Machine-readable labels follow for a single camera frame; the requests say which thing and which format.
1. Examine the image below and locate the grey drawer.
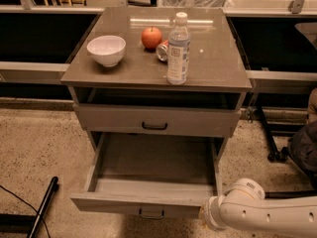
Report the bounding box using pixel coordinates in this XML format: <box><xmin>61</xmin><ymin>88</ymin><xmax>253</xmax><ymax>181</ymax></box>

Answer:
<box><xmin>74</xmin><ymin>104</ymin><xmax>241</xmax><ymax>138</ymax></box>
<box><xmin>71</xmin><ymin>133</ymin><xmax>222</xmax><ymax>220</ymax></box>

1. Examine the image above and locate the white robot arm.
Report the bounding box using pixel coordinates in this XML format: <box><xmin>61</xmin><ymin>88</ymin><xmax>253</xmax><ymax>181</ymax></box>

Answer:
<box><xmin>199</xmin><ymin>178</ymin><xmax>317</xmax><ymax>238</ymax></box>

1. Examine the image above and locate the grey top drawer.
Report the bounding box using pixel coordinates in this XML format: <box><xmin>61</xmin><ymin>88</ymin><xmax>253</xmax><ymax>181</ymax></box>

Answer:
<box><xmin>74</xmin><ymin>104</ymin><xmax>241</xmax><ymax>138</ymax></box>

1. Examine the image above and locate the grey drawer cabinet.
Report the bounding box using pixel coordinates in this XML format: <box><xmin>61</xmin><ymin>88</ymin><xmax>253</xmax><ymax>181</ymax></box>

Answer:
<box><xmin>60</xmin><ymin>6</ymin><xmax>253</xmax><ymax>151</ymax></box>

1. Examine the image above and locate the black office chair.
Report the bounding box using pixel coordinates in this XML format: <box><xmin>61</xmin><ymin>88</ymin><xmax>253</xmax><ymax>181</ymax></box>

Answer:
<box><xmin>257</xmin><ymin>106</ymin><xmax>317</xmax><ymax>198</ymax></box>

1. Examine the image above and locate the silver soda can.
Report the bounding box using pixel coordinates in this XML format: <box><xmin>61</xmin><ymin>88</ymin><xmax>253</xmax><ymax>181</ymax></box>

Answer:
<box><xmin>156</xmin><ymin>40</ymin><xmax>168</xmax><ymax>62</ymax></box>

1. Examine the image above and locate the clear plastic water bottle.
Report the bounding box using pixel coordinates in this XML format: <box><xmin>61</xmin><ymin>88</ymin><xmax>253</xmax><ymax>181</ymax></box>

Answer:
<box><xmin>166</xmin><ymin>12</ymin><xmax>190</xmax><ymax>85</ymax></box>

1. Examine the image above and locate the red apple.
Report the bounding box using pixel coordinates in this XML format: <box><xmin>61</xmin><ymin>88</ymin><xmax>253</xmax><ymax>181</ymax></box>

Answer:
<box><xmin>141</xmin><ymin>27</ymin><xmax>162</xmax><ymax>50</ymax></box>

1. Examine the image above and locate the white bowl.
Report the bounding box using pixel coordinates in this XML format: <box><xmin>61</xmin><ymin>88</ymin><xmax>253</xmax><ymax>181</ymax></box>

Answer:
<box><xmin>87</xmin><ymin>36</ymin><xmax>126</xmax><ymax>67</ymax></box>

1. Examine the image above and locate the black stand leg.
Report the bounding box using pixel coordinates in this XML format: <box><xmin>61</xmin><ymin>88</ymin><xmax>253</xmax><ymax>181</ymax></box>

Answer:
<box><xmin>0</xmin><ymin>177</ymin><xmax>59</xmax><ymax>238</ymax></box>

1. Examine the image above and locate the black cable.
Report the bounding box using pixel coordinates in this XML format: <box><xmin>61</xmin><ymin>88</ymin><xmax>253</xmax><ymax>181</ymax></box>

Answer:
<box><xmin>0</xmin><ymin>183</ymin><xmax>52</xmax><ymax>238</ymax></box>

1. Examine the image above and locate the metal railing frame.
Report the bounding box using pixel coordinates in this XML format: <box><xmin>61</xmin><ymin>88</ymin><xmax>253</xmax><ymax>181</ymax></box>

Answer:
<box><xmin>0</xmin><ymin>0</ymin><xmax>317</xmax><ymax>84</ymax></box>

